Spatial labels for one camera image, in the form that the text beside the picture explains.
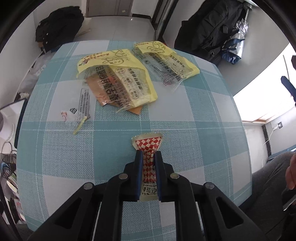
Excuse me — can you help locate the black bag on floor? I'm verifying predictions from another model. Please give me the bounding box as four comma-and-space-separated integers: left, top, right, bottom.
35, 6, 84, 52

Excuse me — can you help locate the clear plastic bag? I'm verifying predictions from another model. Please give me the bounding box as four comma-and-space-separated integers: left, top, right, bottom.
18, 51, 55, 94

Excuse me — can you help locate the white box with navy side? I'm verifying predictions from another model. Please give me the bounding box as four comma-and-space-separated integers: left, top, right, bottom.
1, 98, 28, 149

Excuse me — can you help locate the grey door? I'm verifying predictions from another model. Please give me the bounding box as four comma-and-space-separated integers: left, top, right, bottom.
86, 0, 133, 17

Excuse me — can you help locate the person's right hand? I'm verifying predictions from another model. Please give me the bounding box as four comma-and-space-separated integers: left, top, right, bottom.
285, 155, 296, 190

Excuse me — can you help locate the black hanging backpack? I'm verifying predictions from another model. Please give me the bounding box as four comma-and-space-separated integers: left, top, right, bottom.
174, 1, 244, 65

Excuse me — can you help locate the small clear plastic wrapper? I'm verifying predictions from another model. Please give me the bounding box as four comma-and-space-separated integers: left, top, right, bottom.
61, 88, 90, 135

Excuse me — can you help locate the red checkered ketchup sachet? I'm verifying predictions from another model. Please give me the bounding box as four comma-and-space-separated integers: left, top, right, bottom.
132, 133, 163, 201

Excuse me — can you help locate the grey trouser leg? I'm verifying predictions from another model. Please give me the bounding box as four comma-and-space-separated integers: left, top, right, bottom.
239, 152, 295, 240

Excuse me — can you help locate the silver folded umbrella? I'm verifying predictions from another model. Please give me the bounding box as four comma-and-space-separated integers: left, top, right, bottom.
221, 9, 249, 65

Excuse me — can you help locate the yellow bread wrapper with cardboard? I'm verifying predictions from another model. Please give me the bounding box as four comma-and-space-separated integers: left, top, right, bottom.
77, 49, 158, 114

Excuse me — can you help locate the cluttered box of cables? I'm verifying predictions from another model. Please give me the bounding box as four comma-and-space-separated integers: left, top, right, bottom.
1, 141, 23, 223

